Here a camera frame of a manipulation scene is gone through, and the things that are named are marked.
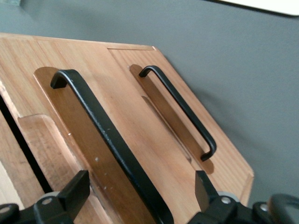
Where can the beige plastic tray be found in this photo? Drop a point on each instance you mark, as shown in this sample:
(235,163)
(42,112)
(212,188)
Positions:
(268,4)

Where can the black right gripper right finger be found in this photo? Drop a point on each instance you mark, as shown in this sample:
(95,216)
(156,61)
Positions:
(210,200)

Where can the wooden drawer cabinet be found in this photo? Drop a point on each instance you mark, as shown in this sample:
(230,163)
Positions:
(11,163)

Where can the wooden drawer with notched front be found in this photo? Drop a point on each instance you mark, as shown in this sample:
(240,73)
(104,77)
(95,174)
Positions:
(105,77)

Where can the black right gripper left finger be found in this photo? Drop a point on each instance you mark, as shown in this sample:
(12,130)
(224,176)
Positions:
(70,193)

